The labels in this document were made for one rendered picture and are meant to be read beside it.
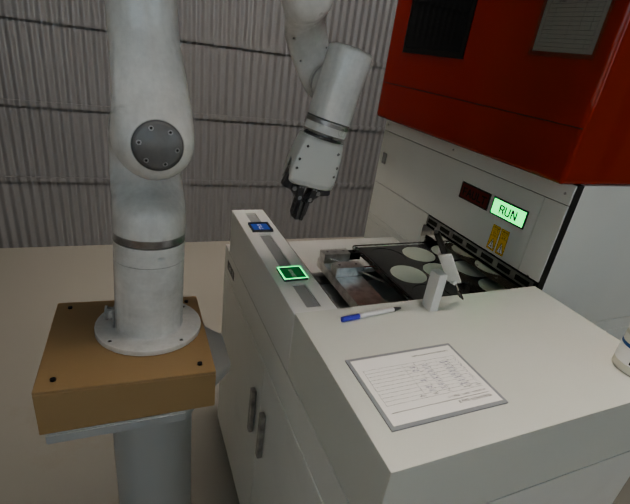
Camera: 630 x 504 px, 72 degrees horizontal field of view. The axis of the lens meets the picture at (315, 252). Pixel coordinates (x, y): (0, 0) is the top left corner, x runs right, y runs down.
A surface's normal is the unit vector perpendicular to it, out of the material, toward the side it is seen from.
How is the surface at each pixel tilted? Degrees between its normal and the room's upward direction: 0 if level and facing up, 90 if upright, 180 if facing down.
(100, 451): 0
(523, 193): 90
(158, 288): 87
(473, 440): 0
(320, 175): 94
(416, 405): 0
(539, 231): 90
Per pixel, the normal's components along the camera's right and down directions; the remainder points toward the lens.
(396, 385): 0.13, -0.90
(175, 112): 0.65, -0.11
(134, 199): 0.01, -0.64
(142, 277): 0.14, 0.38
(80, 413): 0.35, 0.44
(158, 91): 0.45, -0.09
